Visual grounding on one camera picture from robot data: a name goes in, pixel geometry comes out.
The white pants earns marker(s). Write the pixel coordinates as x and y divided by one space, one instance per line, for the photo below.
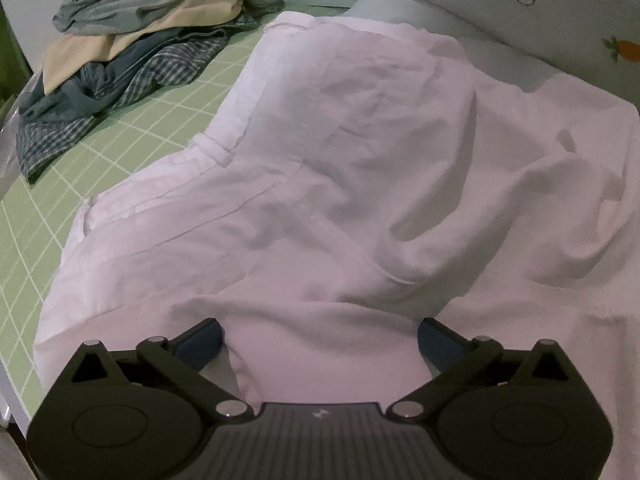
320 160

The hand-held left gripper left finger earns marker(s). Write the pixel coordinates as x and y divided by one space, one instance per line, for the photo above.
201 346

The pale blue printed quilt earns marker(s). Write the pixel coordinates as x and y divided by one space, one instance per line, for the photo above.
500 5

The blue plaid shirt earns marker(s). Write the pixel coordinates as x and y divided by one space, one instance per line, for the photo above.
165 62

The teal blue garment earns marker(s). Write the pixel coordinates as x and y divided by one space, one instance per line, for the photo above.
65 97

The cream garment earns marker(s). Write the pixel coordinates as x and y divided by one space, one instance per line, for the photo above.
195 12

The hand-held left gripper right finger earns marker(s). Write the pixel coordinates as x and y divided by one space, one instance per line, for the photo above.
430 344

